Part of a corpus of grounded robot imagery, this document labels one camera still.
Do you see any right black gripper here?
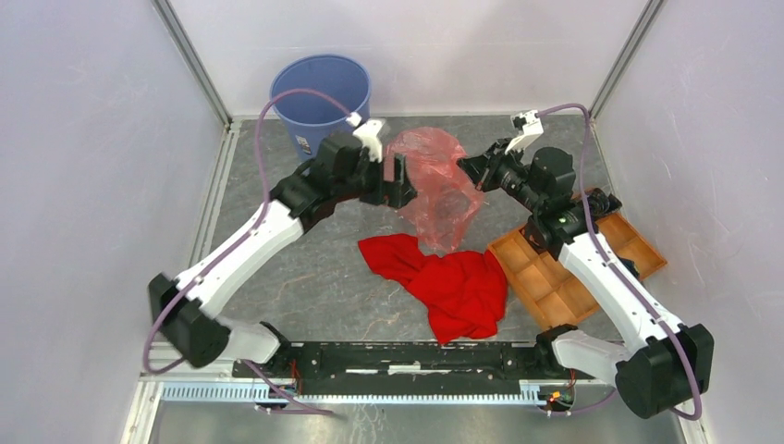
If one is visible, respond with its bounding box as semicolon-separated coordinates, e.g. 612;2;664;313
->
457;138;545;213

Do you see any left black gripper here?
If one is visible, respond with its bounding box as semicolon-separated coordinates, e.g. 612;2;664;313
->
334;150;417;209

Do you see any red translucent trash bag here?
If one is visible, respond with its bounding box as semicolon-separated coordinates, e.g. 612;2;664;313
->
386;127;484;253

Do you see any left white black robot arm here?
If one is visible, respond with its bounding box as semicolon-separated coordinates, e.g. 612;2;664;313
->
147;133;417;377

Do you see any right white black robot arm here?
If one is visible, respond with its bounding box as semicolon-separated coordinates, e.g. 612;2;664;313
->
456;139;715;421

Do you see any blue plastic trash bin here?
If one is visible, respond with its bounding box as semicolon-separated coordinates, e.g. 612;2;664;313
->
270;54;372;161

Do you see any black roll in far compartment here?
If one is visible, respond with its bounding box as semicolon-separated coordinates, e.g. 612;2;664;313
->
586;188;622;219

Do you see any black roll in compartment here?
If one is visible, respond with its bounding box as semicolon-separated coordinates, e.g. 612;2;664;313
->
586;188;622;219
619;257;640;280

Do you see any red cloth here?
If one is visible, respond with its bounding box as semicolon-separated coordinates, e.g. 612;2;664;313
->
358;234;508;345

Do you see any orange compartment tray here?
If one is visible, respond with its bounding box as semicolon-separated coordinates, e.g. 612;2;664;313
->
487;211;667;330

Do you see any black roll in right compartment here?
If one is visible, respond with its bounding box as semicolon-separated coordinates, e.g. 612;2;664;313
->
619;257;640;280

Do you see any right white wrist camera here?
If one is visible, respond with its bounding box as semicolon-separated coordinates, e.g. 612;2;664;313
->
505;109;544;154

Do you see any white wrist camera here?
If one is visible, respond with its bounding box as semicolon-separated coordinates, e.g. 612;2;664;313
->
505;109;544;154
345;112;388;163

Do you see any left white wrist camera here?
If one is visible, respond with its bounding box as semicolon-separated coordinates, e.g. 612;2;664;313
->
345;112;388;163

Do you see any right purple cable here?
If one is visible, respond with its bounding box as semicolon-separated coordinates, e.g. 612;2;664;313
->
535;103;704;423

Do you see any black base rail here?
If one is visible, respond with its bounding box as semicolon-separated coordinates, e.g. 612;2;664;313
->
259;341;588;396

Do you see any right aluminium frame post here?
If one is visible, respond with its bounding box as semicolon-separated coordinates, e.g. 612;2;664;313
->
590;0;666;120

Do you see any aluminium frame post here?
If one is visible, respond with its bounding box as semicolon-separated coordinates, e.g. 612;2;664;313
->
590;0;666;120
151;0;233;128

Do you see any left aluminium frame post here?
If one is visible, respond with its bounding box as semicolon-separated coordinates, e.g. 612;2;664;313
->
151;0;233;128

